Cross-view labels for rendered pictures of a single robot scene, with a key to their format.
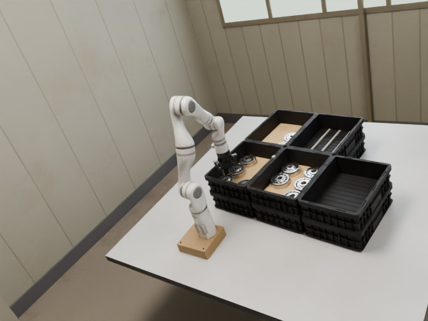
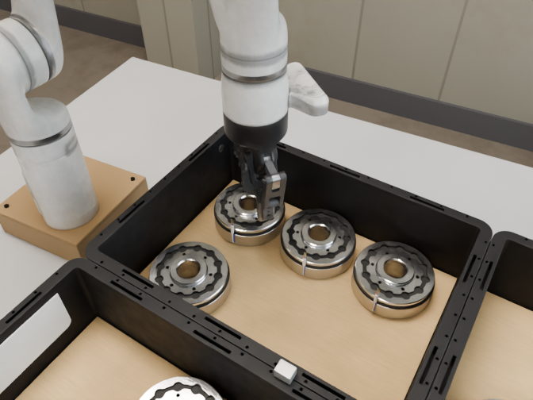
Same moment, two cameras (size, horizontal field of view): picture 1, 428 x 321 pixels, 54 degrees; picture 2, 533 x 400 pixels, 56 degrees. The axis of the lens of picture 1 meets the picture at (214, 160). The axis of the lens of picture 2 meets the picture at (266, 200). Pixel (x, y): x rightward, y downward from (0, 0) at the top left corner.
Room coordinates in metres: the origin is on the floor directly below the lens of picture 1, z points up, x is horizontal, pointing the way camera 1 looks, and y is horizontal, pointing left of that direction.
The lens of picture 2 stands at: (1.86, -0.53, 1.38)
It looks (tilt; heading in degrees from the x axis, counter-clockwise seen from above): 45 degrees down; 74
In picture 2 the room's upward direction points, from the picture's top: straight up
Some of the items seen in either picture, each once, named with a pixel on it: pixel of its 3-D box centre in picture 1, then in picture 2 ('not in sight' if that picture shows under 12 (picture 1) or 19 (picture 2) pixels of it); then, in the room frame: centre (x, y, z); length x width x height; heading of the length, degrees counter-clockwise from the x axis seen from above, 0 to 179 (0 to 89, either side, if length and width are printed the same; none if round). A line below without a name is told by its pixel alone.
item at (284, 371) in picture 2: not in sight; (285, 371); (1.94, -0.32, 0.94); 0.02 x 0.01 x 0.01; 132
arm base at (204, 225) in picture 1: (203, 220); (57, 172); (1.71, 0.14, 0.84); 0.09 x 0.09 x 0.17; 46
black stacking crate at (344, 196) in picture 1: (346, 192); not in sight; (1.55, -0.56, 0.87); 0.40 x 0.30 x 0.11; 132
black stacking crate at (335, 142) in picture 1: (326, 141); not in sight; (2.04, -0.66, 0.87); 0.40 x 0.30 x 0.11; 132
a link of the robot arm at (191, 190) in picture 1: (193, 197); (22, 84); (1.71, 0.15, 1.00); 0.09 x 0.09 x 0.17; 40
